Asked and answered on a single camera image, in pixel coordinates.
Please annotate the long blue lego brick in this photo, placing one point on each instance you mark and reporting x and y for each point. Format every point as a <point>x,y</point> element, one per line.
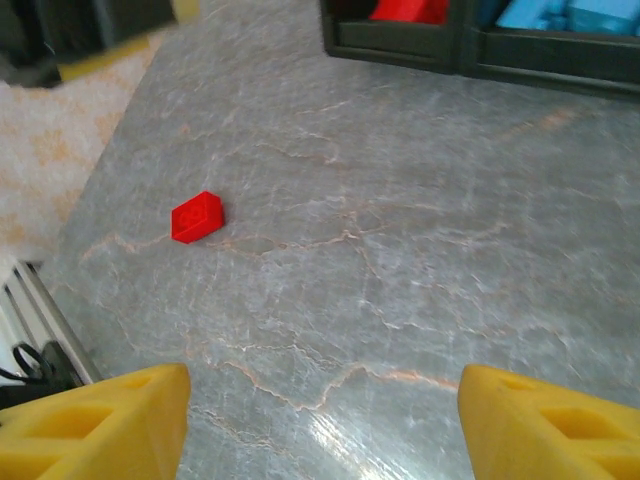
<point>530,15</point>
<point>605,15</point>

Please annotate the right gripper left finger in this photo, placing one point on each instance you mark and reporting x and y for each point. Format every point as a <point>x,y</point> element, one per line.
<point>90,435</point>

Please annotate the black plastic bin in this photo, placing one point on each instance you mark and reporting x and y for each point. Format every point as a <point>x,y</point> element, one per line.
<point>550,60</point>
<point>395,47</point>

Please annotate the aluminum base beam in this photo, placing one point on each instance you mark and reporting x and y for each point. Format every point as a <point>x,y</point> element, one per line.
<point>30,300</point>

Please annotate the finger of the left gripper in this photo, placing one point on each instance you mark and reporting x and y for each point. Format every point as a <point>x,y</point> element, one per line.
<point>186,10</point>
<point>105,54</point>

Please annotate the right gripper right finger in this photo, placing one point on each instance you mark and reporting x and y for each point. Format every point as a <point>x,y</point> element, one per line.
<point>550,440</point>

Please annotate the small red lego brick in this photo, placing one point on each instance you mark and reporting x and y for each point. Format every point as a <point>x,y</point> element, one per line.
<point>197,218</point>

